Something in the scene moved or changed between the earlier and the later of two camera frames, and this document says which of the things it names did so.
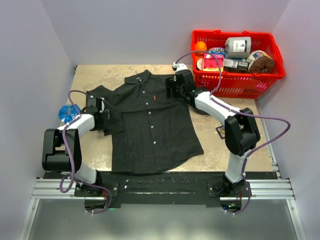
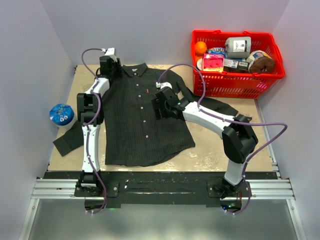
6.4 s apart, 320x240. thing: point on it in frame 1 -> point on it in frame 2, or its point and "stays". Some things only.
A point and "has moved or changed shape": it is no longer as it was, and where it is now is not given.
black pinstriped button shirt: (150, 132) has moved or changed shape
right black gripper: (171, 82) -> (157, 105)
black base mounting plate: (184, 188) stays
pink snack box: (210, 63) stays
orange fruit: (200, 45) stays
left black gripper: (106, 125) -> (118, 64)
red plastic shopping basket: (252, 63) stays
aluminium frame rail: (273, 187) stays
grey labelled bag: (238, 47) stays
